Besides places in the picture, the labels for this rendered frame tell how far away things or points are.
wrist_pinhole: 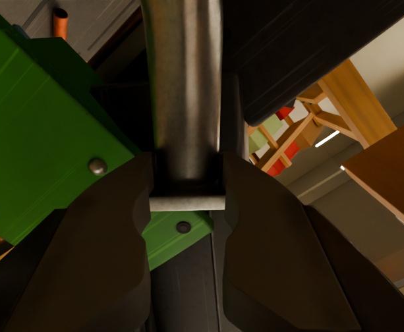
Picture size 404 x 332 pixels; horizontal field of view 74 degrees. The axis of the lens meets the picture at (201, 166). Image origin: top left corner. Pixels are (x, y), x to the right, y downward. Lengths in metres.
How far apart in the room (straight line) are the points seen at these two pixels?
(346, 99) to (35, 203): 0.87
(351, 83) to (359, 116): 0.10
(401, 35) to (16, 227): 10.02
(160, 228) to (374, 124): 0.86
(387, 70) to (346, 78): 8.96
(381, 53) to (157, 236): 9.73
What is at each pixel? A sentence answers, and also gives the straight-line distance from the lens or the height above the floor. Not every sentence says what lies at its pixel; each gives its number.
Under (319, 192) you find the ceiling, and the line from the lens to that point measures 7.71.
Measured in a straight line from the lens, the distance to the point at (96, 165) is 0.16.
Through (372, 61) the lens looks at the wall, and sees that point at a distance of 9.75.
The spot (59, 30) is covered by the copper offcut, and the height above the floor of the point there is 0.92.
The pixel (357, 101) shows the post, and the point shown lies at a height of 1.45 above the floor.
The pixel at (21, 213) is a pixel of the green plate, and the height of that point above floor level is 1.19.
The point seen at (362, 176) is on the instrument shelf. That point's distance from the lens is 0.65.
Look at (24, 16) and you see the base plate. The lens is 0.56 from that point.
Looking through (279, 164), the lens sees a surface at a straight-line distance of 3.55.
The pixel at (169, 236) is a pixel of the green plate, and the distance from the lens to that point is 0.19.
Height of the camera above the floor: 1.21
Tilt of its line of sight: 6 degrees up
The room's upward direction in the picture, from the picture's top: 141 degrees clockwise
